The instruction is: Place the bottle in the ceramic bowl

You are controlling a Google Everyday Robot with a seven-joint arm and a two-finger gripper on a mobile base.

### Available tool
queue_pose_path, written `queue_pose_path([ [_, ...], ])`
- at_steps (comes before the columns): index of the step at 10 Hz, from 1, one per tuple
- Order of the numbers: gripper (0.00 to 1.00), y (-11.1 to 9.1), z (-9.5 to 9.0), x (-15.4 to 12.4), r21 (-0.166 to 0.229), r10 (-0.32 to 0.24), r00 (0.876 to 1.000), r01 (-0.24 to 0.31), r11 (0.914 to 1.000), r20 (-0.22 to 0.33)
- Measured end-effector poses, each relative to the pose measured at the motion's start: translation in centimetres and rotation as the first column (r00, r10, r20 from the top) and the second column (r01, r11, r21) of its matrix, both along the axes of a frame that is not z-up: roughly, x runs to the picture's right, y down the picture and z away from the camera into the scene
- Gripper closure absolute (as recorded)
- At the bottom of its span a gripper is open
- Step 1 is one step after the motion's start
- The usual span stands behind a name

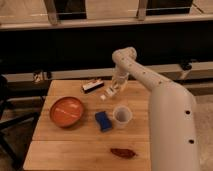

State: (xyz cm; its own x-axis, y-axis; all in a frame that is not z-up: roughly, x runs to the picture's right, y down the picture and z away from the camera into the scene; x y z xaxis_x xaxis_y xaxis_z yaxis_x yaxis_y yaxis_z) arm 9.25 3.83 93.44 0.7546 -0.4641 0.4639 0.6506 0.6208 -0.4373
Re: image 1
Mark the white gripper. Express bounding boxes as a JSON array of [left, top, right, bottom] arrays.
[[112, 68, 129, 92]]

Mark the small white bottle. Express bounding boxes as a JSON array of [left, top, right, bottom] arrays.
[[100, 88, 115, 100]]

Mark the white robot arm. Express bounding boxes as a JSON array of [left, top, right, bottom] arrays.
[[112, 47, 201, 171]]

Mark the orange ceramic bowl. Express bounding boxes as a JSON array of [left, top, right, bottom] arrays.
[[49, 97, 84, 128]]

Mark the black and white eraser box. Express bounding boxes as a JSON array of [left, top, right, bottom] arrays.
[[82, 79, 104, 93]]

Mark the white plastic cup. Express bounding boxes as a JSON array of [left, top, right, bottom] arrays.
[[113, 105, 133, 129]]

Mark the blue sponge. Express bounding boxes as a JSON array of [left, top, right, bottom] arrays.
[[95, 111, 112, 132]]

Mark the dark red chili pepper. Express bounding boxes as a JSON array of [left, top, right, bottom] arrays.
[[110, 148, 136, 159]]

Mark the black office chair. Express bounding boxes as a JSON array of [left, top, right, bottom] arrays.
[[0, 74, 43, 169]]

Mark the black clamp on rail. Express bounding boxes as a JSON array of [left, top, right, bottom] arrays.
[[180, 61, 192, 80]]

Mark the small grey bracket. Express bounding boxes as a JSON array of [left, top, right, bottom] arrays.
[[33, 70, 52, 83]]

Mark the grey metal rail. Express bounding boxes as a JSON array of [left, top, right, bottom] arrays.
[[5, 62, 213, 82]]

